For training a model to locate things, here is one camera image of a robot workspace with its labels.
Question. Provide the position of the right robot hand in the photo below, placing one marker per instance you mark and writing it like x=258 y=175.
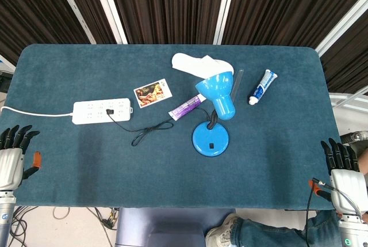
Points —
x=345 y=183

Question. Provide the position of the blue table mat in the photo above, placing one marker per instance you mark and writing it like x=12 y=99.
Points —
x=172 y=157

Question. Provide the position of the clear glass tube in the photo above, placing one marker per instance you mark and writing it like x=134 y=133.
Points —
x=237 y=84

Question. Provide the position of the blue white toothpaste tube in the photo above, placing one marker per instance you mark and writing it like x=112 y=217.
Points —
x=263 y=86

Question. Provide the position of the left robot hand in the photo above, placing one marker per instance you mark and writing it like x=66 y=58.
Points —
x=11 y=160

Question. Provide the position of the purple tube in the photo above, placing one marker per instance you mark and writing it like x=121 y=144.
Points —
x=185 y=108

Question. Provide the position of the white power strip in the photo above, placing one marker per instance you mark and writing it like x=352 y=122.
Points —
x=102 y=110

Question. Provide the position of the white sneaker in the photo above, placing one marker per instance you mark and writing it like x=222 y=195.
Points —
x=220 y=232

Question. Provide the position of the person leg in jeans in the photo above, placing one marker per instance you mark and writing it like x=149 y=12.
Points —
x=276 y=231

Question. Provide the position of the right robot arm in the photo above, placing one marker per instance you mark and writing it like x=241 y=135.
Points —
x=352 y=229

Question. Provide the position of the white sock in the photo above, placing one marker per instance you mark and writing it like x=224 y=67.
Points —
x=198 y=64

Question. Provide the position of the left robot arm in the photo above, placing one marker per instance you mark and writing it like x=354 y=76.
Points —
x=5 y=218

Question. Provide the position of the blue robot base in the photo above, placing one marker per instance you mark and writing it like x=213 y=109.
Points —
x=161 y=227

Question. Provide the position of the blue desk lamp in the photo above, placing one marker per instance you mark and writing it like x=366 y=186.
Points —
x=217 y=106

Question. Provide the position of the picture card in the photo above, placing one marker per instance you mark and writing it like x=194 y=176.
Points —
x=152 y=93

